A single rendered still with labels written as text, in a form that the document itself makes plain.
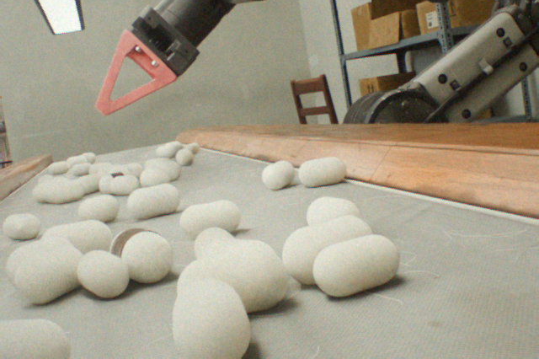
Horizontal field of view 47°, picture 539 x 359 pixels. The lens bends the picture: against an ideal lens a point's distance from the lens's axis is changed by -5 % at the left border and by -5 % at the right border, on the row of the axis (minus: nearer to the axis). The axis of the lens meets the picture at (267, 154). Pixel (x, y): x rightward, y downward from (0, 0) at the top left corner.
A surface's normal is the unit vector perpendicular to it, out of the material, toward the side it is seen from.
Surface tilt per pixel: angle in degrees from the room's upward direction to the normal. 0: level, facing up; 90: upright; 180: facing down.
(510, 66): 90
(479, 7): 90
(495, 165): 45
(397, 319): 0
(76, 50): 90
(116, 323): 0
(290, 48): 90
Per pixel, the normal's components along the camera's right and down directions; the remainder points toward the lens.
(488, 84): 0.15, 0.06
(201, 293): -0.26, -0.96
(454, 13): -0.94, 0.18
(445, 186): -0.79, -0.58
